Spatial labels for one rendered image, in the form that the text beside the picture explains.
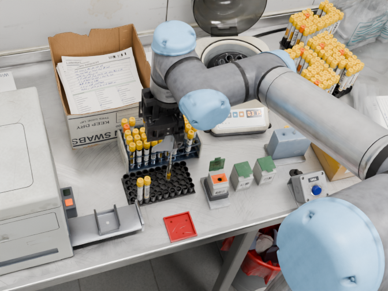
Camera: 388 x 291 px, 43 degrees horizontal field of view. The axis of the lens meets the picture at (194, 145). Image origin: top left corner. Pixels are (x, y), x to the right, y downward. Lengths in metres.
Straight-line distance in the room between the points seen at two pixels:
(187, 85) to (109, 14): 0.71
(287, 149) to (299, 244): 0.81
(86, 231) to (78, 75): 0.46
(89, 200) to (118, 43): 0.48
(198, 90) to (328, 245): 0.38
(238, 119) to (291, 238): 0.85
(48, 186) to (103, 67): 0.58
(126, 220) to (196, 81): 0.49
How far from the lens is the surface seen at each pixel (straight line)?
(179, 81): 0.82
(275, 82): 0.81
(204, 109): 0.78
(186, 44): 0.84
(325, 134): 0.72
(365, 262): 0.52
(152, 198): 1.23
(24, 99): 1.07
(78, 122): 1.25
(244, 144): 1.38
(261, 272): 1.77
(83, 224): 1.19
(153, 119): 1.00
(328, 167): 1.38
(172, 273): 2.11
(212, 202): 1.25
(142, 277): 2.10
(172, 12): 1.54
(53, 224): 1.03
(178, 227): 1.23
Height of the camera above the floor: 1.98
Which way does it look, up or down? 55 degrees down
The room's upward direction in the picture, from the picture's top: 11 degrees clockwise
